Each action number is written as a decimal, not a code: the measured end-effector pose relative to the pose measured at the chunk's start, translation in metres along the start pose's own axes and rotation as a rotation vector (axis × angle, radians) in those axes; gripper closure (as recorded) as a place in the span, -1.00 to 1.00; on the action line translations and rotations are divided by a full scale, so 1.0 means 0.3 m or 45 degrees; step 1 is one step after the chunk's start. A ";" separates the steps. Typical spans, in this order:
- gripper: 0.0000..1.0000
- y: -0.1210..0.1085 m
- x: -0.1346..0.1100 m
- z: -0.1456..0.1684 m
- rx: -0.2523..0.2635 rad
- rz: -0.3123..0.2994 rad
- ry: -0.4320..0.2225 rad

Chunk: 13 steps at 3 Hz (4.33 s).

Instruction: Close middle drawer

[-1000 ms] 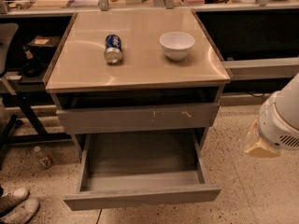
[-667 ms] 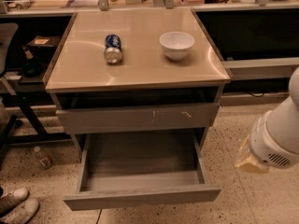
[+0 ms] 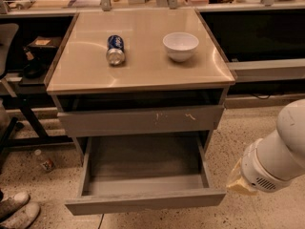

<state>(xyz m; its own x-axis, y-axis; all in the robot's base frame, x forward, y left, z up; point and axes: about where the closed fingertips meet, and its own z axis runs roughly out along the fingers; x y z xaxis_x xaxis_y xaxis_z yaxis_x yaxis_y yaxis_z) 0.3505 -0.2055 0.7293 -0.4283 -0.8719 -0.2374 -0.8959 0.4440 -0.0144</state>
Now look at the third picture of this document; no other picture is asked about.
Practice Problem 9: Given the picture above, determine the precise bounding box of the white bowl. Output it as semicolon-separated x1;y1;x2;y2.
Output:
163;32;199;62

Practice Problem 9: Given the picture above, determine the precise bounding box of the black box under desk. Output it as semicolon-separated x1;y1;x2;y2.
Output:
28;36;62;52

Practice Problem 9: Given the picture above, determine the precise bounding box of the blue soda can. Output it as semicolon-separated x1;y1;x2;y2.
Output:
106;35;126;66

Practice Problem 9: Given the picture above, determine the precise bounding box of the white shoe near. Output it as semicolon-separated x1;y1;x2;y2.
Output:
0;202;40;229

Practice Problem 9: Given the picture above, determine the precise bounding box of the white shoe far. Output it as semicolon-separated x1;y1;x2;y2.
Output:
0;192;31;219

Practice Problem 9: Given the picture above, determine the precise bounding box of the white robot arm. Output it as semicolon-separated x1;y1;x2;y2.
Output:
226;99;305;195

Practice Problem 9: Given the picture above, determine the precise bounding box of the grey drawer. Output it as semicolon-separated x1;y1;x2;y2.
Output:
58;105;224;137
66;133;226;216

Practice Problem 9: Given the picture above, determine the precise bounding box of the grey top drawer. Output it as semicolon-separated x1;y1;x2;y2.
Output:
58;105;224;137

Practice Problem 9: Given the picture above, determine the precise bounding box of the clear plastic bottle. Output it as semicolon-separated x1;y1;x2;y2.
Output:
34;149;54;172

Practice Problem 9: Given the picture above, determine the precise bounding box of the grey drawer cabinet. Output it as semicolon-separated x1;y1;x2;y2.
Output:
47;9;234;154

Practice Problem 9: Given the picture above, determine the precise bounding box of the white shoe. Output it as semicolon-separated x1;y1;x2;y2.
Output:
0;202;40;229
0;192;31;219

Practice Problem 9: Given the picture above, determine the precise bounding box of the grey office chair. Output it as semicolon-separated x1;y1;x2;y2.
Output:
0;23;19;154

